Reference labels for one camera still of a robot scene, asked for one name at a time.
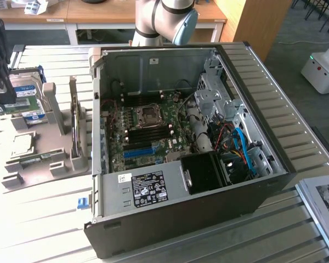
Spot black RAM slot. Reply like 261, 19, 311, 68
126, 128, 172, 136
127, 135, 174, 144
126, 131, 173, 140
125, 124, 172, 133

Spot hard disk with blue label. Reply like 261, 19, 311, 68
8, 65, 48, 127

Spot silver CPU chip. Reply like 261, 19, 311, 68
11, 132, 36, 157

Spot white cardboard boxes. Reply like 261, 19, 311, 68
24, 0, 49, 15

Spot graphics card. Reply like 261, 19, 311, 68
69, 76, 82, 159

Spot grey parts rack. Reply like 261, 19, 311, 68
0, 67, 93, 190

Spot CPU socket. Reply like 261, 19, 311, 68
133, 102, 166, 129

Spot blue expansion slot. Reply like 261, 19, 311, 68
122, 147, 157, 159

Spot grey power supply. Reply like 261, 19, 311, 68
100, 161, 190, 218

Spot green motherboard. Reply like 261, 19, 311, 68
100, 92, 211, 175

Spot silver disk bay cage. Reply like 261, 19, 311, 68
193, 53, 246, 131

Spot black fan shroud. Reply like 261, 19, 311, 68
179, 151, 229, 196

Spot black open PC case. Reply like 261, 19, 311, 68
83, 41, 297, 260

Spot wooden cabinet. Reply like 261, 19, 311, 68
220, 0, 293, 64

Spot white mobile robot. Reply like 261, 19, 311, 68
300, 36, 329, 95

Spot black chair legs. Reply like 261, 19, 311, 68
290, 0, 329, 34

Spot printed booklet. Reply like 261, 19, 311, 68
295, 173, 329, 249

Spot thin red wire bundle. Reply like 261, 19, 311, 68
100, 99, 119, 124

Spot wooden desk white frame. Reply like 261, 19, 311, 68
0, 0, 228, 46

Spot blue flat wire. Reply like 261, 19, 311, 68
232, 127, 258, 176

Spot white floor cable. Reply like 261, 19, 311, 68
277, 39, 329, 45

